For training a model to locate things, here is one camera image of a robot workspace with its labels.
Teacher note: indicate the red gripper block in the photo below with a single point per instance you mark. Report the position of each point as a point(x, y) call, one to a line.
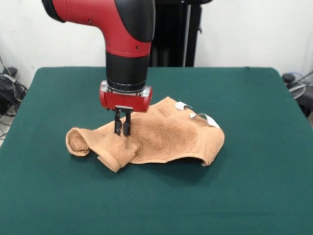
point(124, 100)

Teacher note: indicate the tan terry towel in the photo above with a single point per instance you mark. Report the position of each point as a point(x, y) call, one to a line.
point(171, 137)

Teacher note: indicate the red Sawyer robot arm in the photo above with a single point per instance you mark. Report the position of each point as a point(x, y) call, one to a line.
point(110, 24)

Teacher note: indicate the dark green table cloth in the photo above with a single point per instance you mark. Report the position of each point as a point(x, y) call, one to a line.
point(49, 195)

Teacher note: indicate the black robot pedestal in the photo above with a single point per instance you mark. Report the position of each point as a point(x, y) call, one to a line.
point(176, 36)

